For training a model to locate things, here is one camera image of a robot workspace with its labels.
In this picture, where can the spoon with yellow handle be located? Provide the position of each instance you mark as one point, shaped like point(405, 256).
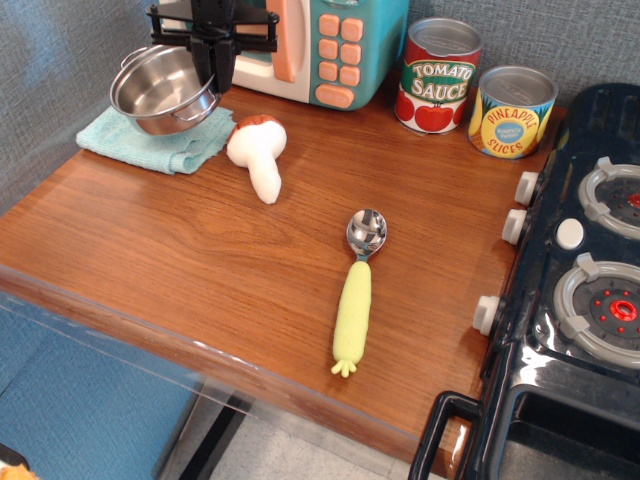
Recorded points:
point(366, 233)

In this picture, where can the pineapple slices can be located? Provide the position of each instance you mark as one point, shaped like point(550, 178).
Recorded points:
point(512, 108)

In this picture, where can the light blue folded cloth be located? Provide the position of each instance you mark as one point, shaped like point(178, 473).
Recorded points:
point(112, 135)

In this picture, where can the stainless steel pot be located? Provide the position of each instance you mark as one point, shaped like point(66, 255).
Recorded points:
point(159, 91)

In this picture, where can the orange plush object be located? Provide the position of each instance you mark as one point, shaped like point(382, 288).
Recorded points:
point(17, 472)

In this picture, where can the teal toy microwave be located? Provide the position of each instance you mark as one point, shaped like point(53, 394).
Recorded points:
point(333, 54)

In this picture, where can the white plush mushroom toy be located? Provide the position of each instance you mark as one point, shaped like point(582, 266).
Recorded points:
point(255, 143)

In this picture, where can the tomato sauce can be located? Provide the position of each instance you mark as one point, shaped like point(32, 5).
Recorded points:
point(440, 63)

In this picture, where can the black toy stove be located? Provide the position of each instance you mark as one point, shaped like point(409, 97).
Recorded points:
point(560, 397)

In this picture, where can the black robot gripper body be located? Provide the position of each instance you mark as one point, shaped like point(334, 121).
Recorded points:
point(248, 27)

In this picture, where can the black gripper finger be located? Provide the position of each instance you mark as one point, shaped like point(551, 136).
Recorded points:
point(201, 55)
point(224, 53)

